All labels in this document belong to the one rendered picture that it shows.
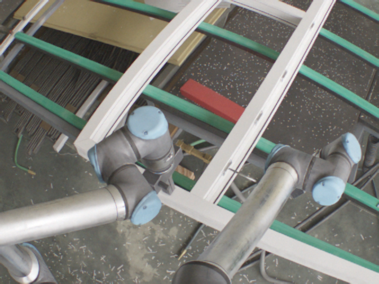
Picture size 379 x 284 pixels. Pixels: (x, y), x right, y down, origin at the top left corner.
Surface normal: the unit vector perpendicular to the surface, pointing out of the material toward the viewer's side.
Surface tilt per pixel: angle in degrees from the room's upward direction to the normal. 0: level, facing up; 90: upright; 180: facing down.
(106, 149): 3
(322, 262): 0
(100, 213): 60
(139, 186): 27
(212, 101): 0
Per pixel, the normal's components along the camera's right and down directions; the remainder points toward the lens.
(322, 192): -0.37, 0.62
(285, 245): -0.11, -0.51
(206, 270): 0.18, -0.83
